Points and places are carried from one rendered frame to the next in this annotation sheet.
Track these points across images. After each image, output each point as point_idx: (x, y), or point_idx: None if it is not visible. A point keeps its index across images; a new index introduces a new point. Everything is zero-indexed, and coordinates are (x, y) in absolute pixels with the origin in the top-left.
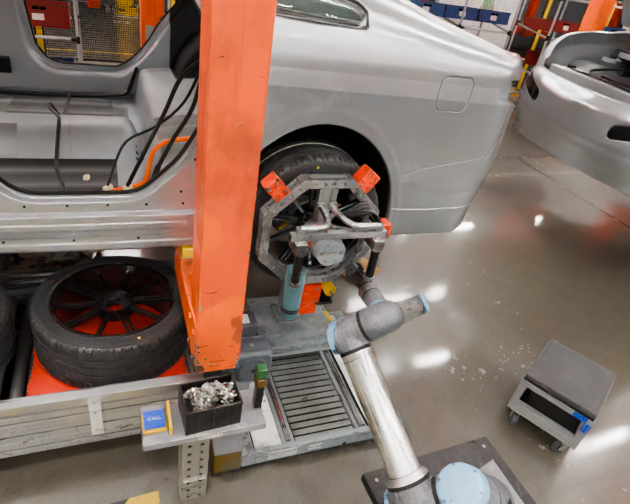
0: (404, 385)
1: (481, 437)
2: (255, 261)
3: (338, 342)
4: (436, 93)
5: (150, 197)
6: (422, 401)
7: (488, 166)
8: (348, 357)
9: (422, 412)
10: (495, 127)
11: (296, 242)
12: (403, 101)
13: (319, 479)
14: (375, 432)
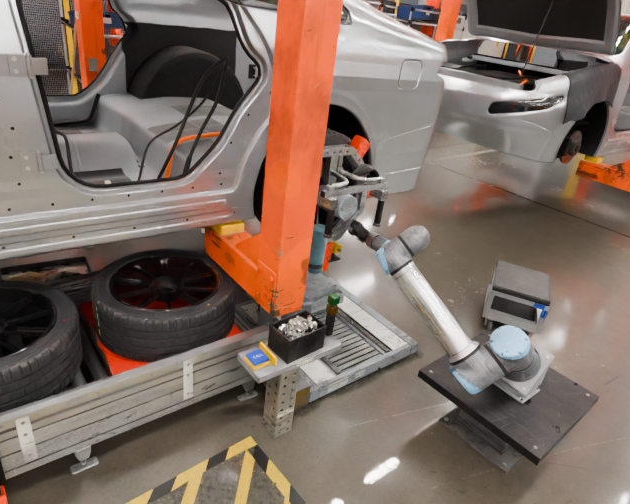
0: (401, 321)
1: (485, 330)
2: None
3: (390, 262)
4: (398, 74)
5: (196, 180)
6: (419, 329)
7: (432, 133)
8: (400, 271)
9: (423, 336)
10: (436, 100)
11: (328, 198)
12: (377, 82)
13: (372, 397)
14: (434, 323)
